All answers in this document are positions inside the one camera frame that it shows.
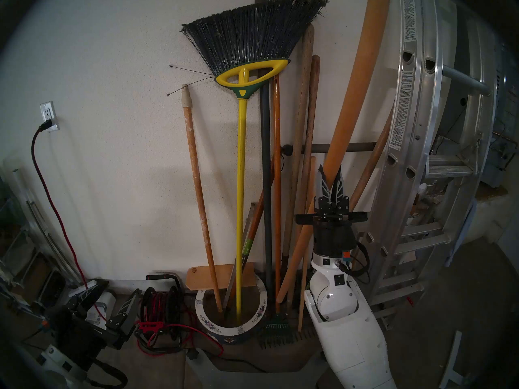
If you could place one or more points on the grey folding step stool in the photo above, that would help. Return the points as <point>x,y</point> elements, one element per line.
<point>362,232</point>

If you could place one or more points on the white plastic container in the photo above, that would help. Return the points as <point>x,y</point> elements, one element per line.
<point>104,303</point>

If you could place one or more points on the grey metal appliance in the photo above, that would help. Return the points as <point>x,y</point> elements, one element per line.
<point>500,161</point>

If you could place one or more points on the white wall outlet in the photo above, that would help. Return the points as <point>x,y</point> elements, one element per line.
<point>48,112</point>

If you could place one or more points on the long dark grey pole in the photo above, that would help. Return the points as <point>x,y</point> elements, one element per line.
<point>265,149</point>

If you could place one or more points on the light smooth wooden dowel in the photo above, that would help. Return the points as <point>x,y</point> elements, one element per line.
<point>357,88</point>

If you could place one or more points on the aluminium extension ladder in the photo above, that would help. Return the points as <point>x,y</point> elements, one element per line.
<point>405,108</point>

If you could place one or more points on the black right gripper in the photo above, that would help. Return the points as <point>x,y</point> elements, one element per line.
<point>334,234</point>

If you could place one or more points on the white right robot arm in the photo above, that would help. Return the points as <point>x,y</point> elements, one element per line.
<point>348,331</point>

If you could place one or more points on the wooden pole with threaded tip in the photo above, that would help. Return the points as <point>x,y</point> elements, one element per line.
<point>194,157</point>

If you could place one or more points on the black metal rake head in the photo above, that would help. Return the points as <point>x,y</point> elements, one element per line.
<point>306,334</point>

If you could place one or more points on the white floral ceramic pot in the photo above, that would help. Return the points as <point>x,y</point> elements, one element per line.
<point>227,333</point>

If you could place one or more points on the white power strip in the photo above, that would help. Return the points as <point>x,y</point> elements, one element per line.
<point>81,290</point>

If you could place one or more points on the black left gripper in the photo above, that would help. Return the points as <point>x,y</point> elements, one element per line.
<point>85,335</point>

